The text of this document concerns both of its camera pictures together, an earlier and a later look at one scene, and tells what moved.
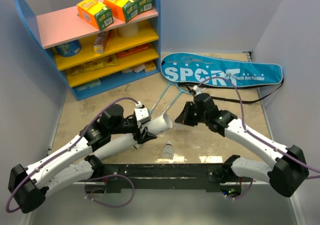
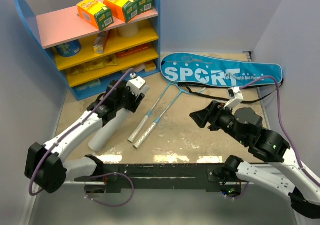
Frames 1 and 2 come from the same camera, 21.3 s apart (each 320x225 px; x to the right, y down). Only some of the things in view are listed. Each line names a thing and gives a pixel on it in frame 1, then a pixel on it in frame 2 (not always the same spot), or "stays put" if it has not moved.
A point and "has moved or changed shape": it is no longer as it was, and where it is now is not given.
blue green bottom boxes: (92, 84) stays put
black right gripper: (184, 118) -> (213, 111)
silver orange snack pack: (100, 42) stays put
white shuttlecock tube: (162, 124) has moved or changed shape
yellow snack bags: (102, 63) stays put
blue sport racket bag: (191, 68) stays put
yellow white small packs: (148, 66) stays put
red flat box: (136, 49) stays put
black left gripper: (143, 137) -> (134, 105)
